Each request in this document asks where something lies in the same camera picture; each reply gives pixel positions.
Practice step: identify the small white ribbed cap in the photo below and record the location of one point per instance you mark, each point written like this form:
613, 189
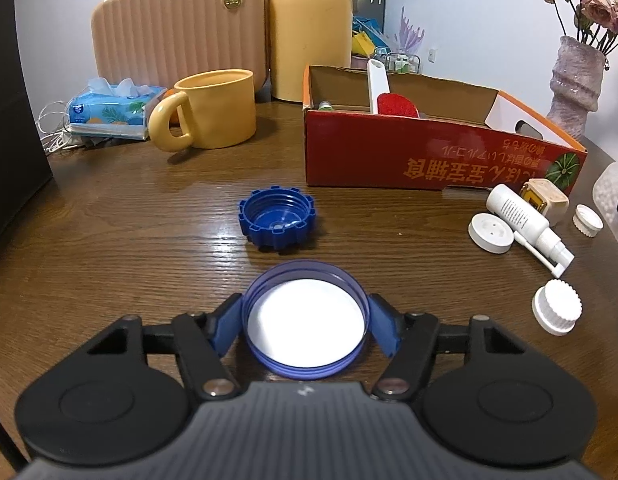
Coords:
588, 219

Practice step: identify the green bottle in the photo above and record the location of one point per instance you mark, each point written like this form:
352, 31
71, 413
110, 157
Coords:
325, 106

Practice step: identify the blue lid with white liner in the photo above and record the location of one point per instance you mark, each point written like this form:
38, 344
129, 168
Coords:
304, 330

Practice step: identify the beige plug adaptor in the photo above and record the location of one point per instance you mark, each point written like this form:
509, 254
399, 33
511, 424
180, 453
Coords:
551, 200

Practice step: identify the red cardboard box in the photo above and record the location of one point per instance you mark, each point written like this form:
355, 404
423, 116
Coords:
389, 155

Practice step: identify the yellow mug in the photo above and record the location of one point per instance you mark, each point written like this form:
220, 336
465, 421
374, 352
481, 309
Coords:
219, 110

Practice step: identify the clear cotton swab container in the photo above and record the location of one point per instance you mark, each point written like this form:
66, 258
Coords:
606, 195

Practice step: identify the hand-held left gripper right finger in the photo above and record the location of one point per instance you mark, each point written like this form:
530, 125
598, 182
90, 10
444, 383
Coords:
384, 325

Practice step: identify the purple flower wall decal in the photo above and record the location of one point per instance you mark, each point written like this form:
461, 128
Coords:
409, 32

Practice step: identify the dried pink rose bouquet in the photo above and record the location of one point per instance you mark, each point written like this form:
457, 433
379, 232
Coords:
601, 7

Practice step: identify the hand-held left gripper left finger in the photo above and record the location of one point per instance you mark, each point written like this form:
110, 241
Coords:
228, 325

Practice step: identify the yellow watering can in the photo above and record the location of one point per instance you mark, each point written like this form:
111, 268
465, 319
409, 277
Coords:
364, 44

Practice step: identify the pink ribbed suitcase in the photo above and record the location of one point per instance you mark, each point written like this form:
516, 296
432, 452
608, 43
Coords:
164, 30

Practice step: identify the white spray bottle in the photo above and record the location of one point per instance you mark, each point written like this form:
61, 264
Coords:
514, 210

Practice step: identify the white flat cap with holes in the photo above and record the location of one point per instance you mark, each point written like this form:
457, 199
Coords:
489, 232

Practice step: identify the blue tissue pack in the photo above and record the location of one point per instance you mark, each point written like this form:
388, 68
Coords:
109, 112

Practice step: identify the blue notched bottle cap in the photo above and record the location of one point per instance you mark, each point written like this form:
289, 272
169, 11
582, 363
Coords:
279, 217

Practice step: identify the pink textured vase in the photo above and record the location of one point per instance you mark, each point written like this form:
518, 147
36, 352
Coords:
576, 90

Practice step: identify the large white ribbed cap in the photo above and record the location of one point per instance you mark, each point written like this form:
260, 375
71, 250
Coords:
559, 307

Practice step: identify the yellow thermos jug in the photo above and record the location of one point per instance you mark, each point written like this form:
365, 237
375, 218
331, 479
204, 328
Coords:
309, 35

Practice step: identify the blue folded item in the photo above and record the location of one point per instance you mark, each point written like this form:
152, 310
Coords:
369, 25

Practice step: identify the red and white lint brush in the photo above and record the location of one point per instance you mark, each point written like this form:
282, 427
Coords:
379, 85

